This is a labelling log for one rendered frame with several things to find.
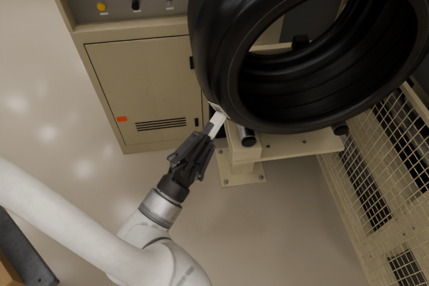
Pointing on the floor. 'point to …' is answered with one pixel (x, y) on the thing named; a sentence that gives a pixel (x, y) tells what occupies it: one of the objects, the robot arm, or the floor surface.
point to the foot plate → (256, 176)
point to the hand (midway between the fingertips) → (214, 125)
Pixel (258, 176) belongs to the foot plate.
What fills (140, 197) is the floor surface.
